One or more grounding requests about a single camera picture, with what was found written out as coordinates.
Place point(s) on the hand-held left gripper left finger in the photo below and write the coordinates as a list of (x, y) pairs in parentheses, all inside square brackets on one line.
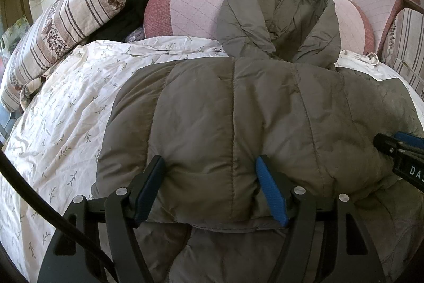
[(150, 188)]

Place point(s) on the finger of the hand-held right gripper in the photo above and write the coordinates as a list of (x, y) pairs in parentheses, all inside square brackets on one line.
[(384, 143)]

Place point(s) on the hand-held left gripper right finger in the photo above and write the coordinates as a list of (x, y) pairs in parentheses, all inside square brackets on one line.
[(270, 190)]

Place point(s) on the olive quilted hooded jacket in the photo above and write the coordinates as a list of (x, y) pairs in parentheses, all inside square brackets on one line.
[(232, 110)]

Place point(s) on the striped cushion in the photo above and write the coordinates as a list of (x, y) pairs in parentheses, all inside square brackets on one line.
[(407, 44)]

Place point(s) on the white floral bed sheet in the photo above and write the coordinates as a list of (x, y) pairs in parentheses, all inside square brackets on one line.
[(66, 110)]

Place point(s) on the folded pink red cushion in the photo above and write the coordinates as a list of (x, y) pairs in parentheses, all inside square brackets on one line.
[(377, 1)]

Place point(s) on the black cloth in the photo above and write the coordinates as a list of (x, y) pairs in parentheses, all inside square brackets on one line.
[(122, 17)]

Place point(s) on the striped floral pillow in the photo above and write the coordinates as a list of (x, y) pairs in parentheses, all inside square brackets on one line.
[(63, 27)]

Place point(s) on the large pink red cushion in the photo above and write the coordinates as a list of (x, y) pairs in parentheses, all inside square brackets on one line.
[(188, 7)]

